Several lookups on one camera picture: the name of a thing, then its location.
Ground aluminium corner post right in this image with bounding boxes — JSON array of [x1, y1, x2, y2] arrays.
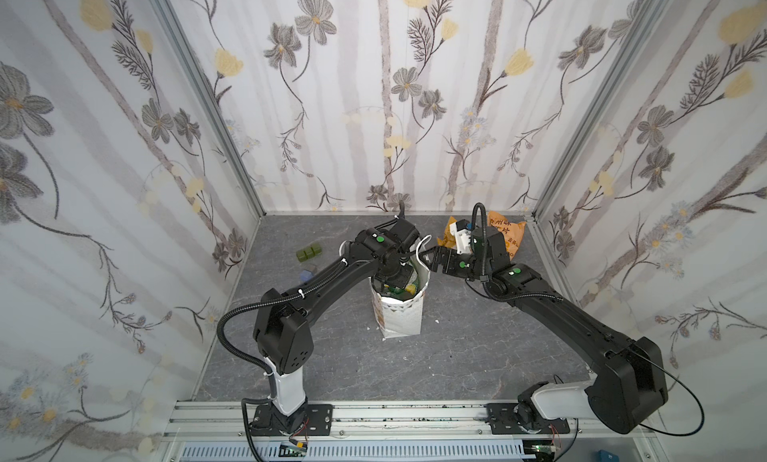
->
[[531, 0, 671, 220]]

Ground yellow snack packet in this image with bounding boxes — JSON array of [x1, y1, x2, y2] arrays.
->
[[437, 216, 457, 248]]

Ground white slotted cable duct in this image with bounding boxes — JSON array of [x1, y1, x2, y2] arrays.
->
[[179, 440, 529, 462]]

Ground orange snack packet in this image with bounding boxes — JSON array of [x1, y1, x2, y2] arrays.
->
[[489, 212, 527, 260]]

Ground white paper bag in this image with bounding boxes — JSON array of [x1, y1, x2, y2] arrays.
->
[[339, 230, 429, 338]]

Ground green block on table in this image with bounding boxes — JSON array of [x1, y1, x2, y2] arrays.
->
[[296, 244, 323, 262]]

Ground aluminium corner post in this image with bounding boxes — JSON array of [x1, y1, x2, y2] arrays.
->
[[531, 0, 671, 220], [149, 0, 267, 220]]

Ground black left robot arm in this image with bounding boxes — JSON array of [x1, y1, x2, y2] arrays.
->
[[216, 202, 419, 436]]

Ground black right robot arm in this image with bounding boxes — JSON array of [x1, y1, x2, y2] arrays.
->
[[415, 202, 673, 435]]

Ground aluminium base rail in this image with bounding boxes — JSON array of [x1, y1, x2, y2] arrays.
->
[[154, 401, 668, 461]]

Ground aluminium corner post left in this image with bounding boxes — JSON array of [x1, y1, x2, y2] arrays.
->
[[149, 0, 267, 220]]

